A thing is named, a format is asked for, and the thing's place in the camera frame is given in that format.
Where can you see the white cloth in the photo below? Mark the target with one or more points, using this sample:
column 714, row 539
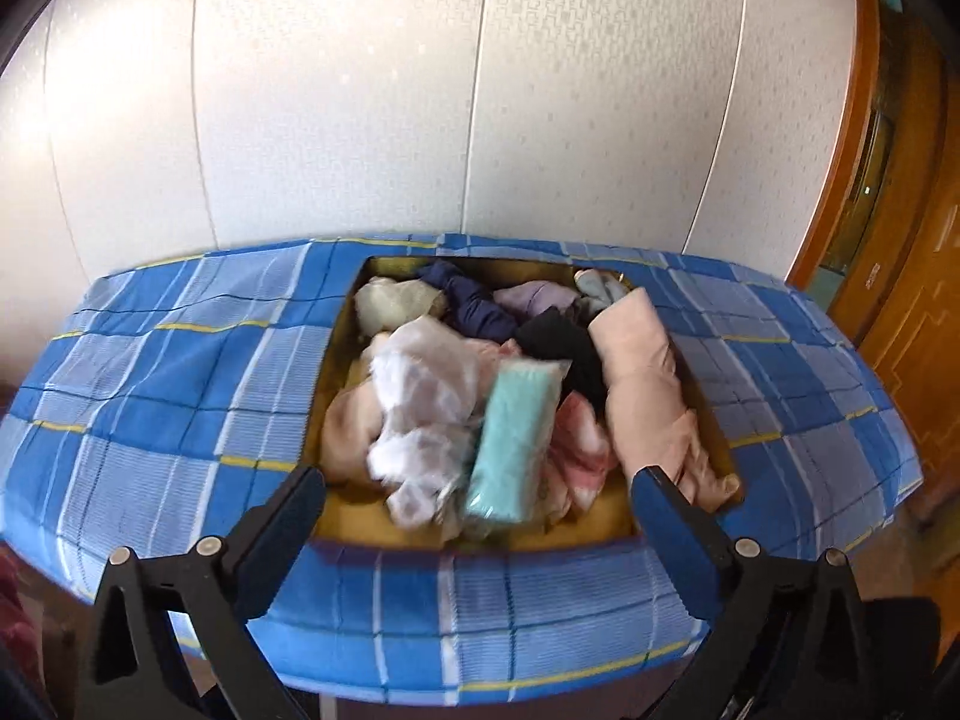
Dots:
column 420, row 405

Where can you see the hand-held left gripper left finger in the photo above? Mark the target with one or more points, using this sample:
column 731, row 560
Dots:
column 281, row 532

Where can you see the grey underwear with pink trim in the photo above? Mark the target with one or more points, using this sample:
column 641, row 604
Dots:
column 604, row 289

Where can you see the navy cloth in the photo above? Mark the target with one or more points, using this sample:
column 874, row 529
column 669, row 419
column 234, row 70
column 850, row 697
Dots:
column 472, row 311

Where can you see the black cloth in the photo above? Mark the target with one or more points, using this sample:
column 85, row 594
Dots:
column 555, row 337

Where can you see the yellow-lined storage box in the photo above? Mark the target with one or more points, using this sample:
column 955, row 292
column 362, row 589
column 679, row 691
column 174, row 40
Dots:
column 360, row 517

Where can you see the lilac cloth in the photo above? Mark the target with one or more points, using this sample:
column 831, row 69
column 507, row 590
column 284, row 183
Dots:
column 536, row 296

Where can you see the light pink garment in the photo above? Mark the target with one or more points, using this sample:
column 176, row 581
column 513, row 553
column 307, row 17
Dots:
column 637, row 375

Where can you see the beige cloth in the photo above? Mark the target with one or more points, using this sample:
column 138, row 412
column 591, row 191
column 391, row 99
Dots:
column 349, row 435

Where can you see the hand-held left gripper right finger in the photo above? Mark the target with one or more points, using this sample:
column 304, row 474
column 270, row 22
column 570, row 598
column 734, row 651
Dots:
column 675, row 532

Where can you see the teal packet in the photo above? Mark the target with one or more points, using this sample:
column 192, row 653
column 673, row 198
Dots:
column 510, row 435

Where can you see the wooden door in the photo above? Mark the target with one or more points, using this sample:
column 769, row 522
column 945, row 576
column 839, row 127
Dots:
column 915, row 277

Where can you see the blue plaid bed sheet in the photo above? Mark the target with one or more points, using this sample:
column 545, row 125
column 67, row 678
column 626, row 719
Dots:
column 187, row 390

